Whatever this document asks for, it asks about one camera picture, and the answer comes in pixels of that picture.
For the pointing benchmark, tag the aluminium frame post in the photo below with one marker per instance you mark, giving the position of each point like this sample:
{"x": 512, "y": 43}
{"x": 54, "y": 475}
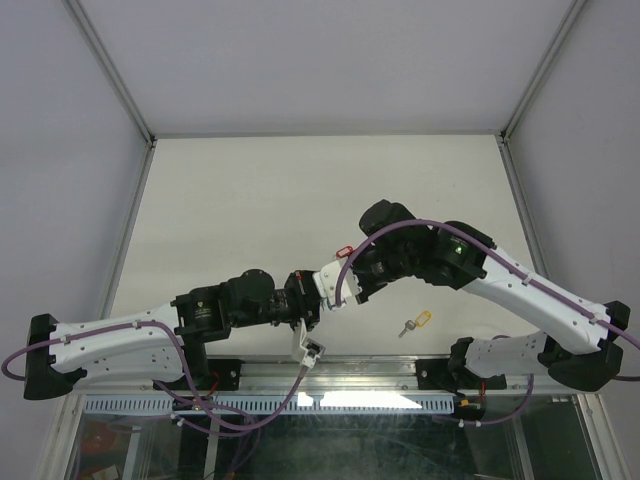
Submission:
{"x": 544, "y": 67}
{"x": 79, "y": 15}

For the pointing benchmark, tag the key with red tag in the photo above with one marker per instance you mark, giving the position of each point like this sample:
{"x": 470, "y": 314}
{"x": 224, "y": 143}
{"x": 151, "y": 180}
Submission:
{"x": 343, "y": 252}

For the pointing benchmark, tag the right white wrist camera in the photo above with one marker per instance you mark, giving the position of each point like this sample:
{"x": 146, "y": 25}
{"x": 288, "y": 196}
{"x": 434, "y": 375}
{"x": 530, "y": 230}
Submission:
{"x": 326, "y": 280}

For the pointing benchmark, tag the grey slotted cable duct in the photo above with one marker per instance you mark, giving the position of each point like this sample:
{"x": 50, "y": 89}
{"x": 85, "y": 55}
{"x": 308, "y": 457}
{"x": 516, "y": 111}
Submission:
{"x": 330, "y": 403}

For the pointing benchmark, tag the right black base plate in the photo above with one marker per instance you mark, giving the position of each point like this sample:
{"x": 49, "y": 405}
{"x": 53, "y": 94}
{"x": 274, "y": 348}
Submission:
{"x": 434, "y": 374}

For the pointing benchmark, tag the left aluminium frame post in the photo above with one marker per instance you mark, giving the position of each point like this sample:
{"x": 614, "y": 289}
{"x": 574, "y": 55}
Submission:
{"x": 79, "y": 15}

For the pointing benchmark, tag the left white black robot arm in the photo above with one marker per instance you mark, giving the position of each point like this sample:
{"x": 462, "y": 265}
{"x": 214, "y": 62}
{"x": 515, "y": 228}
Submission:
{"x": 163, "y": 343}

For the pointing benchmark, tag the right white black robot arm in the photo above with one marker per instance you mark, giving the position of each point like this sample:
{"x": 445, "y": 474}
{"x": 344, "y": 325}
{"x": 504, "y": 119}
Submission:
{"x": 575, "y": 339}

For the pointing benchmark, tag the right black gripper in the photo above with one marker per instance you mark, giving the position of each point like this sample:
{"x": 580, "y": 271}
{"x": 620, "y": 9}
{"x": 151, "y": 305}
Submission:
{"x": 367, "y": 290}

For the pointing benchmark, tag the key with yellow tag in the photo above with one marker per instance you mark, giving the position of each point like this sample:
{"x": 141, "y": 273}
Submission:
{"x": 419, "y": 322}

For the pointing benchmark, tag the large keyring with coloured keys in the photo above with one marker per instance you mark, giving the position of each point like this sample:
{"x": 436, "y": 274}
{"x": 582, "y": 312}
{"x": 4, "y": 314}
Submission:
{"x": 327, "y": 305}

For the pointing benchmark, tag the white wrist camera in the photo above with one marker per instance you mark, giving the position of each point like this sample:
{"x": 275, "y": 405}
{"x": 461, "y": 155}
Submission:
{"x": 304, "y": 350}
{"x": 326, "y": 280}

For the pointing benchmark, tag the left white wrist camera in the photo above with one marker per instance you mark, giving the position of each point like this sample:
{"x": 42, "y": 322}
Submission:
{"x": 304, "y": 350}

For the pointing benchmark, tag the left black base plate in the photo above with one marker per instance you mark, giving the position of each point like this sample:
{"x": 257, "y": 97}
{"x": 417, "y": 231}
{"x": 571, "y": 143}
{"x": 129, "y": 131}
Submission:
{"x": 220, "y": 375}

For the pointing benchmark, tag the right aluminium frame post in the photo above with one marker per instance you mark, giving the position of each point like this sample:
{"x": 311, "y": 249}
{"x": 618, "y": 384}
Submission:
{"x": 544, "y": 67}

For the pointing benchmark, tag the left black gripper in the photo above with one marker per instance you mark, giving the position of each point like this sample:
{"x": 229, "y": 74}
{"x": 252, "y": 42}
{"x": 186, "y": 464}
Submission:
{"x": 307, "y": 298}

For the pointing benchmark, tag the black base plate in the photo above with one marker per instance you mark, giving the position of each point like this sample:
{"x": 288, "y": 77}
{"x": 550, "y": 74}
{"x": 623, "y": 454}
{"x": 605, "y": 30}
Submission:
{"x": 434, "y": 374}
{"x": 220, "y": 375}

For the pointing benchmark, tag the aluminium mounting rail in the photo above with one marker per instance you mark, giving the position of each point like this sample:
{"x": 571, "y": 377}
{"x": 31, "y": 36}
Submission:
{"x": 275, "y": 375}

